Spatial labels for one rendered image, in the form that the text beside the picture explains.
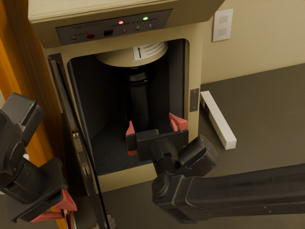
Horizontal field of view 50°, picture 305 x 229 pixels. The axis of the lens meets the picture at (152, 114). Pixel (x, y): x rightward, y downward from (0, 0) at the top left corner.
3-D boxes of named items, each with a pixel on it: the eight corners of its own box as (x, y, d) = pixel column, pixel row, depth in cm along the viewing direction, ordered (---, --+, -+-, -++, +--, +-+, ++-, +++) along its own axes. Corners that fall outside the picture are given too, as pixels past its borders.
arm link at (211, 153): (151, 198, 57) (184, 223, 60) (202, 159, 54) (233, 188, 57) (149, 158, 68) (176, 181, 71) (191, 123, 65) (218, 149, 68)
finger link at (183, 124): (149, 107, 78) (159, 134, 71) (178, 102, 79) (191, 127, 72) (150, 128, 82) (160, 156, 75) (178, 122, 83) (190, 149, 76)
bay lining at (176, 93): (84, 118, 106) (58, 12, 83) (161, 102, 110) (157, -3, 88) (94, 176, 88) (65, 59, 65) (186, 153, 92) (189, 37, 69)
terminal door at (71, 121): (90, 188, 88) (53, 55, 62) (124, 303, 66) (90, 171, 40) (87, 189, 88) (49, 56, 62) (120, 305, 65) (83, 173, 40)
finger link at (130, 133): (119, 113, 77) (127, 141, 70) (149, 107, 78) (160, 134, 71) (122, 134, 81) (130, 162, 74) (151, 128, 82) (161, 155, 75)
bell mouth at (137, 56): (88, 37, 83) (85, 16, 80) (156, 26, 87) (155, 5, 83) (99, 73, 70) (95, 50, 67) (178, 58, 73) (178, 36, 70)
